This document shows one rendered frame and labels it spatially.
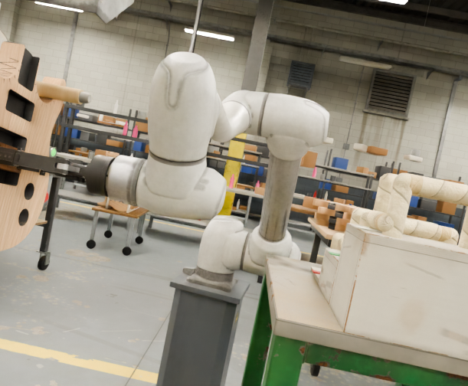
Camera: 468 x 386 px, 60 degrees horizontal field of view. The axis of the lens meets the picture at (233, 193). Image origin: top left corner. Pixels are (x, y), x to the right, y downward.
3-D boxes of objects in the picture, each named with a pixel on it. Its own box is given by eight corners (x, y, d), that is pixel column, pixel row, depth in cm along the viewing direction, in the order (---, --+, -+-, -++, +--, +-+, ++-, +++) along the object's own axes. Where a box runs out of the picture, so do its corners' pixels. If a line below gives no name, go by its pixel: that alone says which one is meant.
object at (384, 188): (371, 229, 76) (382, 180, 76) (367, 227, 79) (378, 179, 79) (388, 233, 76) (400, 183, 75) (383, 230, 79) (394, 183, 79)
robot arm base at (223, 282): (188, 269, 177) (191, 256, 177) (238, 282, 174) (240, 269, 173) (175, 279, 160) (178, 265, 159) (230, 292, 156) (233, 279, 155)
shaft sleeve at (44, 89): (9, 80, 93) (3, 91, 91) (2, 70, 90) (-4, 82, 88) (86, 96, 92) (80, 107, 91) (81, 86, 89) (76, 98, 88)
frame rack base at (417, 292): (344, 334, 68) (366, 232, 67) (327, 305, 83) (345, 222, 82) (509, 370, 66) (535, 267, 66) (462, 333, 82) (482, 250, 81)
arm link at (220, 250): (201, 260, 175) (211, 210, 174) (242, 269, 172) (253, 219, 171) (191, 267, 159) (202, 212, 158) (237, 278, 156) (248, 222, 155)
